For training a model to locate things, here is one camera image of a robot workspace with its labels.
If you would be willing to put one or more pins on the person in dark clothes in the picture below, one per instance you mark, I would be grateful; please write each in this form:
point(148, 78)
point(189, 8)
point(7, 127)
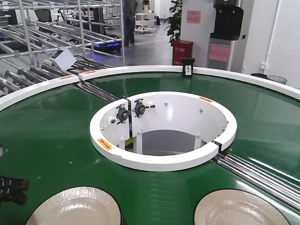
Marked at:
point(129, 9)

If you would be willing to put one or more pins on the pink paper notice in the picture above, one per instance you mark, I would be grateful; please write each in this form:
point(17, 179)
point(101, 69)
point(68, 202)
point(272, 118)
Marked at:
point(193, 16)

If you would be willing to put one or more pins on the beige plate black rim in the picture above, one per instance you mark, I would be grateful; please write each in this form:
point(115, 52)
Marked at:
point(236, 207)
point(78, 206)

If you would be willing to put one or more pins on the small black sensor box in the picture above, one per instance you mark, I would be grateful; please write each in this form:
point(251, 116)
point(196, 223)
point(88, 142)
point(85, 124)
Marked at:
point(187, 66)

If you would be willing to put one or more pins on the green potted plant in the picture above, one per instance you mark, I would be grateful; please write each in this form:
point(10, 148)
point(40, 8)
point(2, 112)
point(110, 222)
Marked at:
point(174, 21)

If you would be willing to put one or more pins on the metal roller rack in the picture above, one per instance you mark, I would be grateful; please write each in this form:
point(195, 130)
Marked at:
point(31, 31)

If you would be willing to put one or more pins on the green conveyor belt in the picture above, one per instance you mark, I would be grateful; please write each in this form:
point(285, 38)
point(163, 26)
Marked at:
point(46, 140)

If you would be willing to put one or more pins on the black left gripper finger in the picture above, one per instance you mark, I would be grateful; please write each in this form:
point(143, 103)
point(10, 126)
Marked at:
point(18, 197)
point(14, 183)

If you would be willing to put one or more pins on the red fire cabinet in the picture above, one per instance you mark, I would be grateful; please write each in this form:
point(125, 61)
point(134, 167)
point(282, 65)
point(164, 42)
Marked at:
point(181, 49)

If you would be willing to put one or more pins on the steel rollers right gap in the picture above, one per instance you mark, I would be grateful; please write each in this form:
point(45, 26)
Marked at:
point(270, 183)

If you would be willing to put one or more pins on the white box on rollers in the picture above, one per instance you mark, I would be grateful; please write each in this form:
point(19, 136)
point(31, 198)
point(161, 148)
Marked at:
point(63, 58)

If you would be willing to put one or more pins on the black water dispenser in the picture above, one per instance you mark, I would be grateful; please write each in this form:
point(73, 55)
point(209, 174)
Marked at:
point(228, 20)

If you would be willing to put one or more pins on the white outer conveyor rim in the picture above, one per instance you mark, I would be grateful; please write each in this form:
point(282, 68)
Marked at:
point(19, 95)

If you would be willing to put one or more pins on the white trolley cart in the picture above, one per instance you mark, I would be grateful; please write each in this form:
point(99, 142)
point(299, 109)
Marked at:
point(145, 23)

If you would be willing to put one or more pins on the wire mesh waste bin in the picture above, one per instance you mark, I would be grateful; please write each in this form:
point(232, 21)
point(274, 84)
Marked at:
point(277, 79)

